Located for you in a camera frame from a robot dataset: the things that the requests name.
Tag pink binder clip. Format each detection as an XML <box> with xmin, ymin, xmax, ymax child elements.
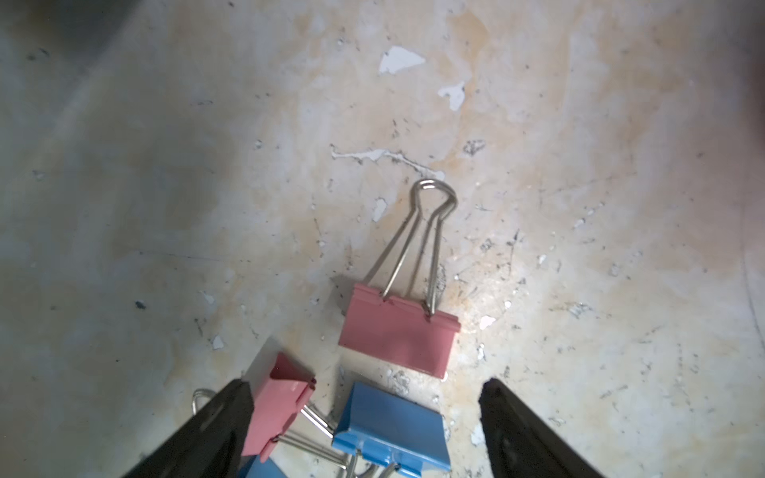
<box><xmin>339</xmin><ymin>178</ymin><xmax>461</xmax><ymax>380</ymax></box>
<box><xmin>242</xmin><ymin>352</ymin><xmax>348</xmax><ymax>469</ymax></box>

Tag blue binder clip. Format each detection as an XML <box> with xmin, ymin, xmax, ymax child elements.
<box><xmin>332</xmin><ymin>382</ymin><xmax>451</xmax><ymax>477</ymax></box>
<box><xmin>236</xmin><ymin>456</ymin><xmax>287</xmax><ymax>478</ymax></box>

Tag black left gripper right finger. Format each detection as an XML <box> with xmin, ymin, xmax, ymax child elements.
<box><xmin>478</xmin><ymin>378</ymin><xmax>603</xmax><ymax>478</ymax></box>

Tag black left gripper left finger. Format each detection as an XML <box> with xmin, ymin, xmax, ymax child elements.
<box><xmin>126</xmin><ymin>380</ymin><xmax>254</xmax><ymax>477</ymax></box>

